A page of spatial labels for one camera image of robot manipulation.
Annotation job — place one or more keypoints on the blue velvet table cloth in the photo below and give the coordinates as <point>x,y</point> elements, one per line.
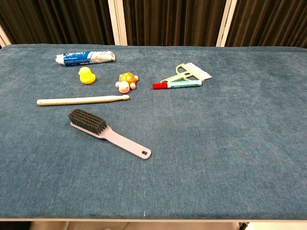
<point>216,143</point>

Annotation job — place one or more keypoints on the white blue toothpaste tube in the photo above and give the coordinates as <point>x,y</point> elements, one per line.
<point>86,58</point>

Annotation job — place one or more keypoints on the white marker with red cap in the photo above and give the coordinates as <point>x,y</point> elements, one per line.
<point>182,84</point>

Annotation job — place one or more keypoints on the dark brown curtain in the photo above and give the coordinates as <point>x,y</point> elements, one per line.
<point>60,21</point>
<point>268,21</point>
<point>172,21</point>

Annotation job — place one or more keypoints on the white table frame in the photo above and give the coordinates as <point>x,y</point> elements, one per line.
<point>153,220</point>

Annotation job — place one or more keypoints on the lilac brush with grey bristles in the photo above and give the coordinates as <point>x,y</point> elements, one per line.
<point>120,141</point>

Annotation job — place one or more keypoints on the white partition post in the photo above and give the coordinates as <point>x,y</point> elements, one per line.
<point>117,21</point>
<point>4,37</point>
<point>226,21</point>

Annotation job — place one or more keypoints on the orange pink turtle toy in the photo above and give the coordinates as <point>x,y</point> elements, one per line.
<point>126,82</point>

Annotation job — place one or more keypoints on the green white plastic scraper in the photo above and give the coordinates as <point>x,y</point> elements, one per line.
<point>199,72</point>

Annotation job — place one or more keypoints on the wooden drumstick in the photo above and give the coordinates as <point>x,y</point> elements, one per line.
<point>81,100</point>

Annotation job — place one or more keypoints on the black caster wheel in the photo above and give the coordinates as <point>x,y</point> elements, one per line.
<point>244,226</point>

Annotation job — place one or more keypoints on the yellow rubber duck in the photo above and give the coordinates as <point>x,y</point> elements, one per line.
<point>86,77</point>

